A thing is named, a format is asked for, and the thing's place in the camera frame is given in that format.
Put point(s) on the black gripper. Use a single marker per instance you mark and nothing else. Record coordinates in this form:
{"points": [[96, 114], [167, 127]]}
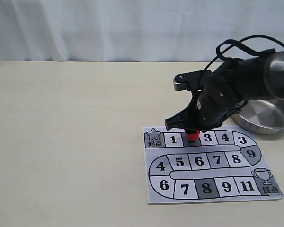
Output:
{"points": [[209, 107]]}

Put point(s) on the red cylinder game piece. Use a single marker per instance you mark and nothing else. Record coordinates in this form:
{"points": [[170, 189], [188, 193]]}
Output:
{"points": [[193, 137]]}

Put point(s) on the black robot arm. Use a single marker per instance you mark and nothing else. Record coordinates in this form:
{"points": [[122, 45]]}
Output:
{"points": [[258, 78]]}

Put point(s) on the paper game board sheet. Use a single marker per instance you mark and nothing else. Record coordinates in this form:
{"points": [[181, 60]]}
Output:
{"points": [[220, 166]]}

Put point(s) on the round stainless steel tray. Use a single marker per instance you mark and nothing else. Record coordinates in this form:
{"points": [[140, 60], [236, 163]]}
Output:
{"points": [[265, 117]]}

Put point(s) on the white curtain backdrop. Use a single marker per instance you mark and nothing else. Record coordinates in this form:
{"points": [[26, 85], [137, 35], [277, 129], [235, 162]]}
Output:
{"points": [[131, 30]]}

